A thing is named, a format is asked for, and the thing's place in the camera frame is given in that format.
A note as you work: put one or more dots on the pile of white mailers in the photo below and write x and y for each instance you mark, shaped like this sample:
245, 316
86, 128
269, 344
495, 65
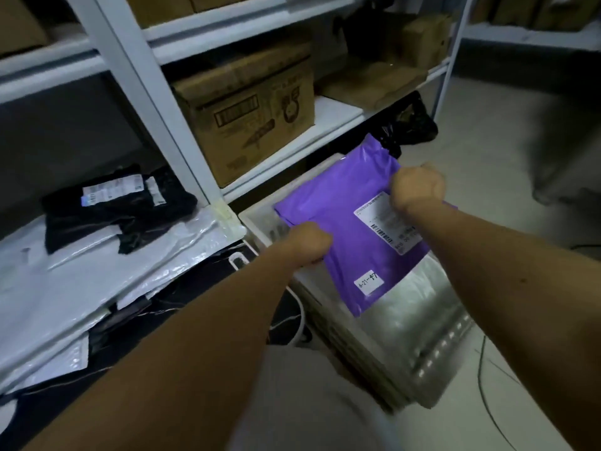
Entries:
70, 324

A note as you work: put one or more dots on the dark cardboard box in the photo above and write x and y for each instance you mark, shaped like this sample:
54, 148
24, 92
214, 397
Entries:
371, 84

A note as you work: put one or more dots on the person's left hand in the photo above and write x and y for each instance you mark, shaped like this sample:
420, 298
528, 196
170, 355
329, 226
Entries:
307, 244

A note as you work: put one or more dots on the large white bubble mailer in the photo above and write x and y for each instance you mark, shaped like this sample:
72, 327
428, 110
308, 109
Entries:
94, 286

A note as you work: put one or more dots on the purple mailer bag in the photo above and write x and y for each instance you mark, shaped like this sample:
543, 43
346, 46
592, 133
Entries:
338, 206

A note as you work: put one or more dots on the person's right forearm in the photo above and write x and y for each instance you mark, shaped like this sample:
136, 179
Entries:
526, 300

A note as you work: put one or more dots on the white metal shelf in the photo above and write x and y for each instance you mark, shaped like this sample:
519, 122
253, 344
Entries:
141, 89

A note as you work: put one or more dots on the black plastic bag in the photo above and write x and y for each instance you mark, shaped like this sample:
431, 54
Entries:
408, 122

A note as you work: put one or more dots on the white plastic basket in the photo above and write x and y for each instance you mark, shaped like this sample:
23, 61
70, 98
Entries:
256, 225

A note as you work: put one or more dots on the small brown cardboard box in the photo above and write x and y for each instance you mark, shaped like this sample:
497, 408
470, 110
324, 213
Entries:
427, 39

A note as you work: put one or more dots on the black marble lap table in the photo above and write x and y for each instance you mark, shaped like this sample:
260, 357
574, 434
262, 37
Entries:
197, 281

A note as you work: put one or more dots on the person's right hand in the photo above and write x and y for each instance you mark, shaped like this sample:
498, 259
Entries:
418, 187

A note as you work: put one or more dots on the cardboard box with black print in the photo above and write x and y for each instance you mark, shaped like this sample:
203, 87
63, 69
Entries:
244, 126

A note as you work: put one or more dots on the person's white shorts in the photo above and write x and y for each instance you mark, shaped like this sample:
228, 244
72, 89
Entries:
305, 403

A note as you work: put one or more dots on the large cardboard box white label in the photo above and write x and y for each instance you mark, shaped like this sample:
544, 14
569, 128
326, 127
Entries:
19, 23

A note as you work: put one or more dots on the person's left forearm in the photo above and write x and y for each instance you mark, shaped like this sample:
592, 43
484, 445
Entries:
178, 366

